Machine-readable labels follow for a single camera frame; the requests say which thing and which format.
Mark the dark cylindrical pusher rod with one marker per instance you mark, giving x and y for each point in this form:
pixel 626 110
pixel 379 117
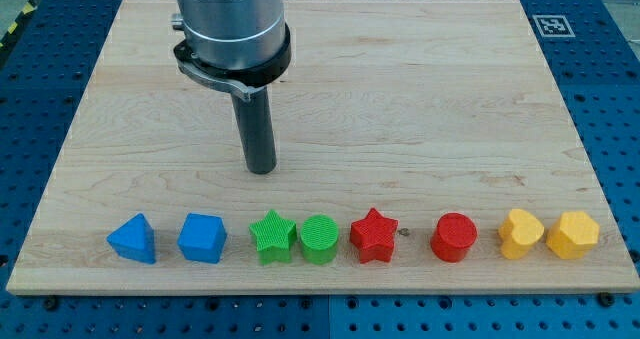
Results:
pixel 253 118

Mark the black mounting flange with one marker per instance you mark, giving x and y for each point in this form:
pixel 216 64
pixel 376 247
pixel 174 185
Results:
pixel 242 83

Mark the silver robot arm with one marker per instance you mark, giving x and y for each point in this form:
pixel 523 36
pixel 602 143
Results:
pixel 238 47

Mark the blue triangle block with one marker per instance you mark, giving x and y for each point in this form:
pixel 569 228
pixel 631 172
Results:
pixel 134 240

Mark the green star block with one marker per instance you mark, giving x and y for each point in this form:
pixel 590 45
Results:
pixel 274 237

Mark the blue cube block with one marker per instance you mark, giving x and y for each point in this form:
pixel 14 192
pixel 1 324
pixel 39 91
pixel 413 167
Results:
pixel 202 238

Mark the green cylinder block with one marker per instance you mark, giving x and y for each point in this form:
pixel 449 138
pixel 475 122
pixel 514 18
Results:
pixel 319 237

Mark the red star block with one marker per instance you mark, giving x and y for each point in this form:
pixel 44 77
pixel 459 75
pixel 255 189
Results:
pixel 374 237

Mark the wooden board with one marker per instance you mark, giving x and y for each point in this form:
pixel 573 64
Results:
pixel 417 108

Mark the yellow black hazard tape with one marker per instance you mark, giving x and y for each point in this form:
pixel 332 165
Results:
pixel 17 27

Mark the red cylinder block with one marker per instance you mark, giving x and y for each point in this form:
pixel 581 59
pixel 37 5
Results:
pixel 454 235

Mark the yellow heart block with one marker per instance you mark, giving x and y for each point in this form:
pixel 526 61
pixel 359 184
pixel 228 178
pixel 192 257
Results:
pixel 519 232

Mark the white fiducial marker tag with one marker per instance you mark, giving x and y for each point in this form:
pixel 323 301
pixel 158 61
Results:
pixel 553 26

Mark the yellow hexagon block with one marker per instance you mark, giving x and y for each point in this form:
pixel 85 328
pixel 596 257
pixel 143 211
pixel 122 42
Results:
pixel 573 235

